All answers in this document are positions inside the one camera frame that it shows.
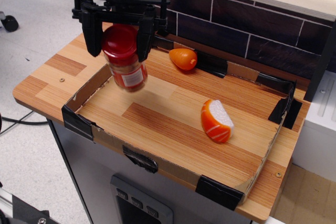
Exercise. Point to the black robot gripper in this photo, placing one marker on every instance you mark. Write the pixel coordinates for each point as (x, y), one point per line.
(148, 15)

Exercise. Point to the red-capped basil spice bottle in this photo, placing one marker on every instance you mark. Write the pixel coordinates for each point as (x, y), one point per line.
(120, 50)

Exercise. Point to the cardboard fence with black tape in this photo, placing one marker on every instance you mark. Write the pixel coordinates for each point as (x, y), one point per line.
(160, 128)

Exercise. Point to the orange plastic toy carrot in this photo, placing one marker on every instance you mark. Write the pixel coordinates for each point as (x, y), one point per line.
(184, 58)

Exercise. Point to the black caster wheel at left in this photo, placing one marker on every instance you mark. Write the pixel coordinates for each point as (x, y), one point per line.
(9, 22)

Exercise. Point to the toy salmon sushi piece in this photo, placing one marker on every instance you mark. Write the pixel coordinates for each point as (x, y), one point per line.
(216, 122)

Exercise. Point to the dark brick-pattern backsplash panel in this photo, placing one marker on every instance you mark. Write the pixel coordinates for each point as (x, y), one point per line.
(283, 39)

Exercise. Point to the grey control panel with buttons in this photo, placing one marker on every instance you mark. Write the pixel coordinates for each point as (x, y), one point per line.
(135, 206)

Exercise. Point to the black equipment bottom left corner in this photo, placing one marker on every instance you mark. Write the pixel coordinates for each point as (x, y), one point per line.
(15, 210)

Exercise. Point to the white box at right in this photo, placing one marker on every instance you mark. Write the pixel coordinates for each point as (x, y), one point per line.
(315, 148)

